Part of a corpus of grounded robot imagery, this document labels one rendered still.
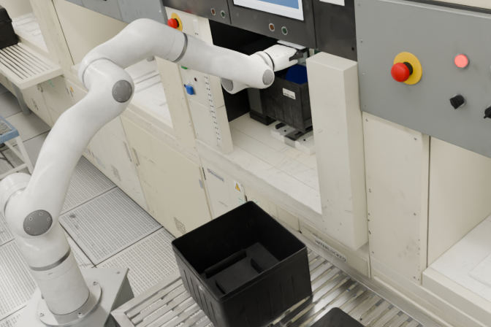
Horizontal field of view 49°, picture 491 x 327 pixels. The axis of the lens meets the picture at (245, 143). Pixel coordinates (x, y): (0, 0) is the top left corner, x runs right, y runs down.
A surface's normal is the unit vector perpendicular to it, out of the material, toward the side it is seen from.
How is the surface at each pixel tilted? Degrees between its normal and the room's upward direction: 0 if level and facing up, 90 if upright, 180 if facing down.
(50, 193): 71
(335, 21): 90
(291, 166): 0
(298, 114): 89
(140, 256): 0
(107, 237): 0
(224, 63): 58
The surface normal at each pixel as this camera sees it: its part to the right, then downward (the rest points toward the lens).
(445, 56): -0.78, 0.42
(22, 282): -0.15, -0.85
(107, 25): 0.61, 0.33
